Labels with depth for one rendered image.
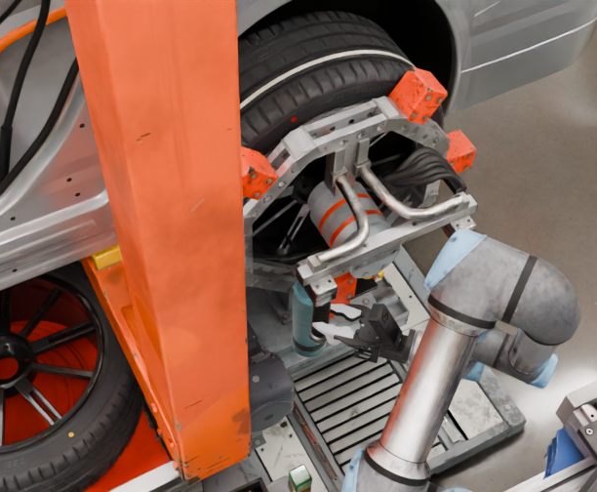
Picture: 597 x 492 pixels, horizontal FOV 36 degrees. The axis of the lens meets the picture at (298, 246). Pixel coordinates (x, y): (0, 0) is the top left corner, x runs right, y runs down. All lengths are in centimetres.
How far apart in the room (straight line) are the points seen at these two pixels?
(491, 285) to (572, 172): 202
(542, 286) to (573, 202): 191
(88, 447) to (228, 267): 92
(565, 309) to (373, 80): 71
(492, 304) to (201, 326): 48
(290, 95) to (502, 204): 153
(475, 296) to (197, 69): 60
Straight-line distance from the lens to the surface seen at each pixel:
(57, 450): 224
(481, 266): 146
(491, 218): 324
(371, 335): 194
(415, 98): 196
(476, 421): 275
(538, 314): 147
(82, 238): 212
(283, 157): 191
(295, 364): 266
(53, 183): 199
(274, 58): 196
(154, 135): 116
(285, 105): 188
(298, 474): 199
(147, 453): 245
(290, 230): 225
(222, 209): 133
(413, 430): 155
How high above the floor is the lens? 252
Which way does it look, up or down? 55 degrees down
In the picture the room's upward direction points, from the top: 3 degrees clockwise
